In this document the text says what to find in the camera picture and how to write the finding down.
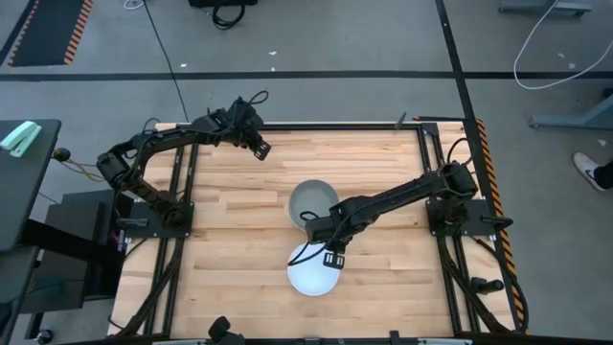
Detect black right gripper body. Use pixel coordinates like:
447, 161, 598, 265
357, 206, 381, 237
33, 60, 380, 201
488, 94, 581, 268
305, 214, 356, 254

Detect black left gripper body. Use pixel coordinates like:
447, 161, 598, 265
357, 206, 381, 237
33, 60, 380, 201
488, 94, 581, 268
224, 98, 264, 145

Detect white bowl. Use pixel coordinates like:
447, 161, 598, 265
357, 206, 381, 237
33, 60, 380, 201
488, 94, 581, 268
285, 241, 342, 297

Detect light grey bowl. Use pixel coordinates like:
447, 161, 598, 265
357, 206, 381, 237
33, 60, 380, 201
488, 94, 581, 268
287, 200, 310, 232

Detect orange black hazard strip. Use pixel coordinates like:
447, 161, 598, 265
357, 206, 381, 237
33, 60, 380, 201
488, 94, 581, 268
475, 119, 529, 333

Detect black computer box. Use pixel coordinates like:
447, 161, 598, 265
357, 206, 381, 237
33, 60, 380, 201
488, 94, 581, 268
21, 189, 136, 315

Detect black floor mat orange stripes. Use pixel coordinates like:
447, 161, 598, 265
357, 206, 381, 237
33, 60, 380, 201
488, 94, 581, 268
7, 0, 95, 68

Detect mint green stapler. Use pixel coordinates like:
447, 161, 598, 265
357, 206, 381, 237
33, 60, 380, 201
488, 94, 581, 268
0, 120, 43, 158

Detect black side desk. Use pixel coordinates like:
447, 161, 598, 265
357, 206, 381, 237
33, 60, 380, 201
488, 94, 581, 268
0, 118, 62, 254

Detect person's white shoe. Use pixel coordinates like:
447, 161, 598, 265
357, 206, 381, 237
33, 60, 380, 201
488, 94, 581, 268
572, 151, 607, 193

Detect grey desk foot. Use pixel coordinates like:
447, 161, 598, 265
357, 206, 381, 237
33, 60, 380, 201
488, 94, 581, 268
528, 93, 613, 131
497, 0, 593, 18

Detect person's leg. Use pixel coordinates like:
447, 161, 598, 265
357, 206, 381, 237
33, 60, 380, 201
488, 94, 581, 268
593, 160, 613, 191

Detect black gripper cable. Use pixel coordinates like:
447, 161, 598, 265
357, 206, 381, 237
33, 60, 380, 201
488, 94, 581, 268
285, 209, 331, 267

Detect thin black floor cable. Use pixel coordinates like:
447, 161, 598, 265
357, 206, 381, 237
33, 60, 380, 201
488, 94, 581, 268
142, 0, 191, 124

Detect coiled black cable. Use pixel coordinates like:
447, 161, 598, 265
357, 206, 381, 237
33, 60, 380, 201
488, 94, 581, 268
211, 2, 247, 32

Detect black table-level camera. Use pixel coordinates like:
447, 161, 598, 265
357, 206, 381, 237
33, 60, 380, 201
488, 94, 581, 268
207, 314, 246, 345

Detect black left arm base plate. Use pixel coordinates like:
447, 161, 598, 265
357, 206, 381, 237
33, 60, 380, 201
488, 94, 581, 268
124, 199, 195, 240

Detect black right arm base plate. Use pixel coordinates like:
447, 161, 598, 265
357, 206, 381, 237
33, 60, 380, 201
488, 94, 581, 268
424, 196, 497, 238

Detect black clamp handle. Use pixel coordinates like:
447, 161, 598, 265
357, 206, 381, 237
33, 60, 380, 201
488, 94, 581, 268
470, 276, 506, 295

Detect yellow cable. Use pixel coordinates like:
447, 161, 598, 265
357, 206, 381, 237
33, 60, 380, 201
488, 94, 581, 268
52, 148, 107, 184

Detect white floor cable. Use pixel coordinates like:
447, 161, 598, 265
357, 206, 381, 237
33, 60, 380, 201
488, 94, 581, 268
512, 0, 613, 91

